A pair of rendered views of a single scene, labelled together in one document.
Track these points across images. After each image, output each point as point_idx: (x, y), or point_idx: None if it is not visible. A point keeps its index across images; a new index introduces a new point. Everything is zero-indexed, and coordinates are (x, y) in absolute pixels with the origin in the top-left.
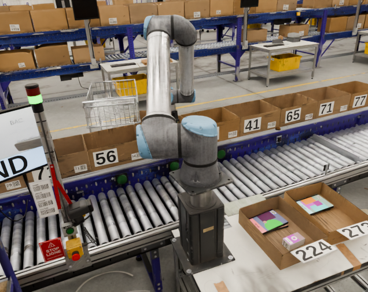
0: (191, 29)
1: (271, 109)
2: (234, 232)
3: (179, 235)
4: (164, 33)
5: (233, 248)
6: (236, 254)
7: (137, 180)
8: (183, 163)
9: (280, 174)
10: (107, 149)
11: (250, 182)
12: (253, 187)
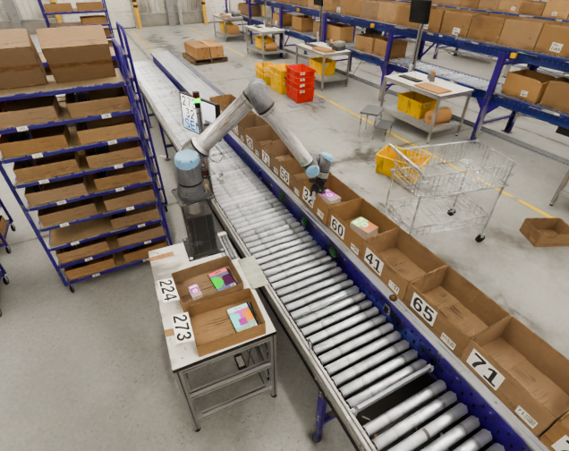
0: (255, 101)
1: None
2: None
3: (219, 234)
4: (242, 95)
5: (200, 261)
6: (195, 262)
7: (292, 208)
8: None
9: (308, 306)
10: (285, 170)
11: (290, 278)
12: (281, 280)
